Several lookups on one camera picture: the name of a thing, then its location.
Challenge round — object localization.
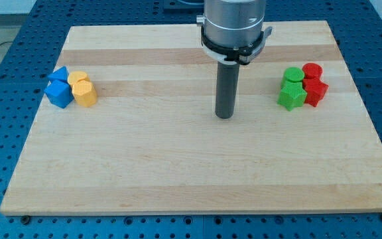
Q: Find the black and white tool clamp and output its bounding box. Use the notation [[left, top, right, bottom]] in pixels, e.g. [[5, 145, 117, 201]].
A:
[[200, 26, 273, 65]]

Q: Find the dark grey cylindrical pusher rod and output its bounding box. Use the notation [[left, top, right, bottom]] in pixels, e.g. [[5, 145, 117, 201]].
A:
[[215, 62, 239, 119]]

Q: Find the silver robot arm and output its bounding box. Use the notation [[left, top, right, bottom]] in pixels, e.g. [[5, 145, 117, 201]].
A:
[[196, 0, 273, 119]]

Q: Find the green star block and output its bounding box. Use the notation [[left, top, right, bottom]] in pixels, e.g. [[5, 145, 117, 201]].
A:
[[277, 82, 307, 111]]

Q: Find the red star block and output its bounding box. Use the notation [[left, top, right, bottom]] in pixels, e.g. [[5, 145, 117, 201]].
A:
[[302, 78, 329, 107]]

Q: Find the green cylinder block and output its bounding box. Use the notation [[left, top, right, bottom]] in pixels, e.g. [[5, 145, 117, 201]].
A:
[[281, 67, 305, 88]]

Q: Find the red cylinder block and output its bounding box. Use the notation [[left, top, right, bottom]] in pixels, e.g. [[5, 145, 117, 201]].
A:
[[302, 62, 323, 79]]

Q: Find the light wooden board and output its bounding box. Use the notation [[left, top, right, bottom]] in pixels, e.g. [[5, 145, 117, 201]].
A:
[[0, 21, 382, 216]]

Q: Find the yellow hexagon block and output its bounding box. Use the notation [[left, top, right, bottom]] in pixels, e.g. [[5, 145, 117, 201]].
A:
[[72, 80, 97, 108]]

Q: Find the yellow cylinder block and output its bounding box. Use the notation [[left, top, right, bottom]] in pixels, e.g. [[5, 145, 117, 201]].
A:
[[67, 71, 90, 87]]

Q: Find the blue triangle block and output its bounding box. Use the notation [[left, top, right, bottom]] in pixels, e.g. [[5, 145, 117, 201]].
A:
[[47, 66, 69, 83]]

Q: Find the blue cube block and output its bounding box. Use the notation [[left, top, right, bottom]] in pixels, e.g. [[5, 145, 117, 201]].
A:
[[44, 80, 74, 108]]

